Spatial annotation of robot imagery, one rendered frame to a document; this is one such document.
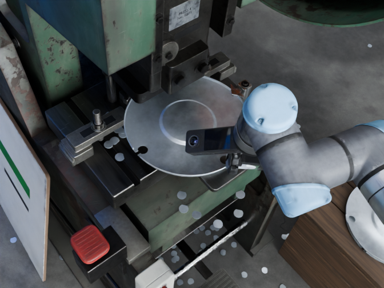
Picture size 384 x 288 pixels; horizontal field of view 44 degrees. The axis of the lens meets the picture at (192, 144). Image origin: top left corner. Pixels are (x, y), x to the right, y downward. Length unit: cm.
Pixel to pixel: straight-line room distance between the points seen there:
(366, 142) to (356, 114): 155
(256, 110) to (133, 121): 46
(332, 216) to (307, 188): 86
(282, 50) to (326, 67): 23
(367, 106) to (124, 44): 172
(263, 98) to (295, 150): 9
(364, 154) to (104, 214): 62
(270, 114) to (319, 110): 157
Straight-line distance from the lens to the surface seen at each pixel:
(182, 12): 89
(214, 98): 114
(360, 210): 157
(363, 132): 76
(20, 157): 141
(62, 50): 115
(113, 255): 101
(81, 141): 109
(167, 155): 103
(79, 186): 119
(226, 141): 85
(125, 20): 74
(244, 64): 233
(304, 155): 70
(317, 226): 152
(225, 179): 101
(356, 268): 152
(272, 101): 69
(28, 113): 129
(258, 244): 179
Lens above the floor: 164
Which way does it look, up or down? 55 degrees down
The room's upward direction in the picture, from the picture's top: 8 degrees clockwise
